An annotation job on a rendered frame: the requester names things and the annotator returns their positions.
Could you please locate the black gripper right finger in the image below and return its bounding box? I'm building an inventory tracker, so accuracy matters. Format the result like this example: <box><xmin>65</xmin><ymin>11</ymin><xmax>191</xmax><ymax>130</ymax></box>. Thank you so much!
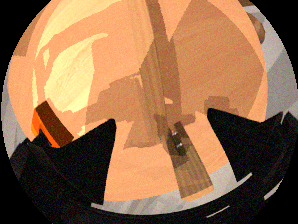
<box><xmin>206</xmin><ymin>108</ymin><xmax>283</xmax><ymax>183</ymax></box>

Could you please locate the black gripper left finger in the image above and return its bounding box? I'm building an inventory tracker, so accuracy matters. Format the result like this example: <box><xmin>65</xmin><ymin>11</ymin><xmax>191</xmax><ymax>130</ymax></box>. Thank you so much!
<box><xmin>28</xmin><ymin>119</ymin><xmax>117</xmax><ymax>205</ymax></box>

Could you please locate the brown wooden post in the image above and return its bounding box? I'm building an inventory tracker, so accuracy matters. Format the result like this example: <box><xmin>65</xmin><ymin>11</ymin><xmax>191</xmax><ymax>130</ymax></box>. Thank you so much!
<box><xmin>164</xmin><ymin>121</ymin><xmax>214</xmax><ymax>201</ymax></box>

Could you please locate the brown wooden rail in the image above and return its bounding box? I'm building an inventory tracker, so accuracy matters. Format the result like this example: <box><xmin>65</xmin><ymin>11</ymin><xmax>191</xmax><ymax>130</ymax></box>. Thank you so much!
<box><xmin>126</xmin><ymin>0</ymin><xmax>169</xmax><ymax>144</ymax></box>

